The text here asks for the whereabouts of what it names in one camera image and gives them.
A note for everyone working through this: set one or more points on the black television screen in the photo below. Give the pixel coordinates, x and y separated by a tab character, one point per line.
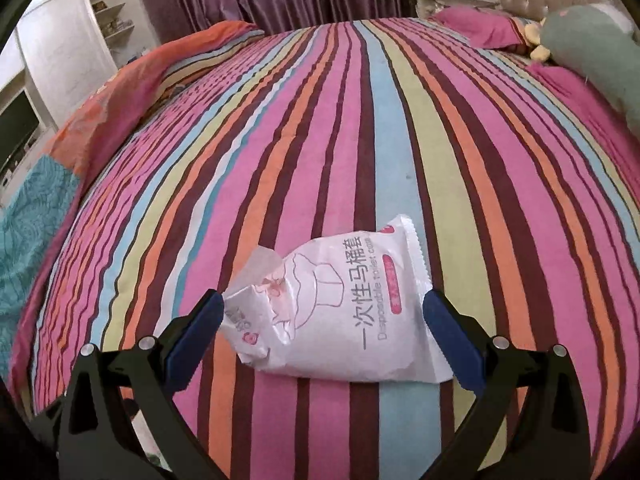
17	130

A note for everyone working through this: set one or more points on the striped bed sheet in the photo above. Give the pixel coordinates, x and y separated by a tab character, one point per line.
350	135

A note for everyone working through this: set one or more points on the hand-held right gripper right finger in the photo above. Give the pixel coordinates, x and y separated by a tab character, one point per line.
450	340

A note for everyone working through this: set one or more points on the white cabinet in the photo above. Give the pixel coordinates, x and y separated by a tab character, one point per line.
65	50

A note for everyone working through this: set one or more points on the white ornate nightstand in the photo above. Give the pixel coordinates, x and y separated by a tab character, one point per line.
450	2

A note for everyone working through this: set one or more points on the green plush pillow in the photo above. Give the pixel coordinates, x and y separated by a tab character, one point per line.
590	45

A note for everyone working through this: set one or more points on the yellow plush toy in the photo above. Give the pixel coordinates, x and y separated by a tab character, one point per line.
537	40

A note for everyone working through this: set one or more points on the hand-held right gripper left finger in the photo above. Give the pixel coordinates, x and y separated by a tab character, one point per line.
200	330

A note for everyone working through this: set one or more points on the orange and teal quilt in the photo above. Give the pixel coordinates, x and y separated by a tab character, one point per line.
35	200

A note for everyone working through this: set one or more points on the white plastic packet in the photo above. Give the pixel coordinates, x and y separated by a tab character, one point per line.
340	330

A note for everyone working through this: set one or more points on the small pink pillow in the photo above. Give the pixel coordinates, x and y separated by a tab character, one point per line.
480	27

